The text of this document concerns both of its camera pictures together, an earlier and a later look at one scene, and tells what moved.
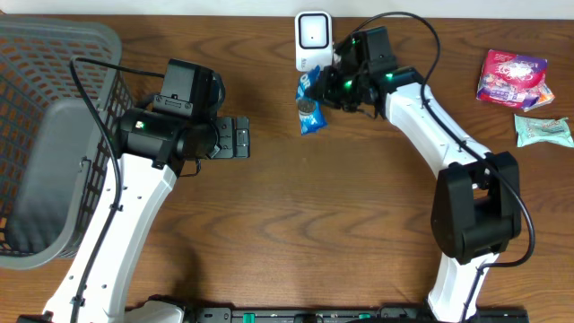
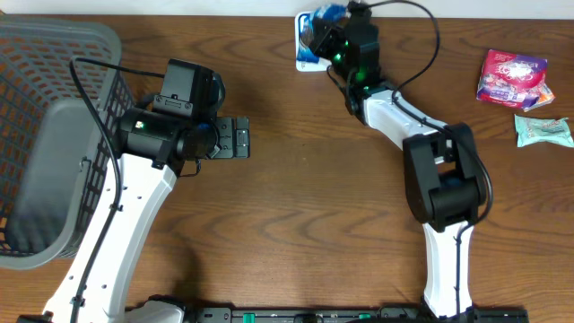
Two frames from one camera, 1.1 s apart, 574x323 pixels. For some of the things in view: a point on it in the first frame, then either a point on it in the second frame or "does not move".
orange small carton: (545, 96) does not move
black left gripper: (234, 137) does not move
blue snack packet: (311, 117) to (306, 58)
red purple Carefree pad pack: (515, 80) does not move
